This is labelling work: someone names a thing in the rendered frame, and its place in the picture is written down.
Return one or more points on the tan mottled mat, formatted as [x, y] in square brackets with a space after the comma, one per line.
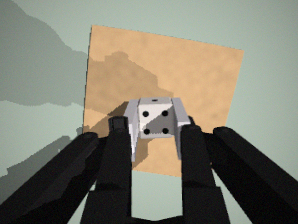
[125, 64]

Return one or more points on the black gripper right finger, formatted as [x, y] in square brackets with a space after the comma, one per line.
[265, 192]

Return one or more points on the white die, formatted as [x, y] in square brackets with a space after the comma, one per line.
[155, 117]

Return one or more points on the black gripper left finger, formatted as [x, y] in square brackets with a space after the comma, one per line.
[53, 194]

